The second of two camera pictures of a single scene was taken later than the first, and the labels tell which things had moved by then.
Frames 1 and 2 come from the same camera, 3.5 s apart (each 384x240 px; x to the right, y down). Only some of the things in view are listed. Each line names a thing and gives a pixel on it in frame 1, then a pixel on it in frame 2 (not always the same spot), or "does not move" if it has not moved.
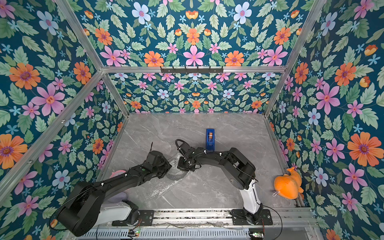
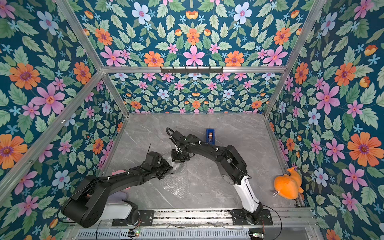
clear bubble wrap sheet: (159, 185) -> (177, 182)
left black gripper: (168, 165) does not move
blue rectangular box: (210, 139) does not move
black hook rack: (192, 70) does not move
